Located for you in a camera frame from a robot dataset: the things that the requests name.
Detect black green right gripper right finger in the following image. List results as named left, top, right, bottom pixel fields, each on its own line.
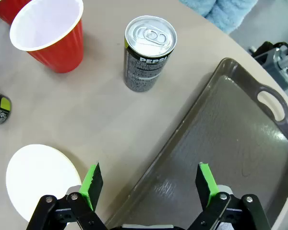
left=187, top=162, right=272, bottom=230

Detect black Pepsi can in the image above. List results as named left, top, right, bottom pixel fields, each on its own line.
left=123, top=15, right=178, bottom=92
left=0, top=89, right=12, bottom=125

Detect person in blue fleece jacket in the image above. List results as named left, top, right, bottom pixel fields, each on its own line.
left=179, top=0, right=259, bottom=35

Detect white bowl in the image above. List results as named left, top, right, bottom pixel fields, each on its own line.
left=6, top=144, right=83, bottom=223

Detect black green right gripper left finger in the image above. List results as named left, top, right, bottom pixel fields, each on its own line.
left=26, top=161, right=107, bottom=230

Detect red plastic cup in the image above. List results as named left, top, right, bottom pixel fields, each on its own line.
left=0, top=0, right=31, bottom=26
left=9, top=0, right=84, bottom=74

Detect brown plastic tray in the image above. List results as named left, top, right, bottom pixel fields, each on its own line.
left=104, top=57, right=288, bottom=230

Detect black metal table clamp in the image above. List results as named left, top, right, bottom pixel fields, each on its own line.
left=249, top=41, right=288, bottom=91

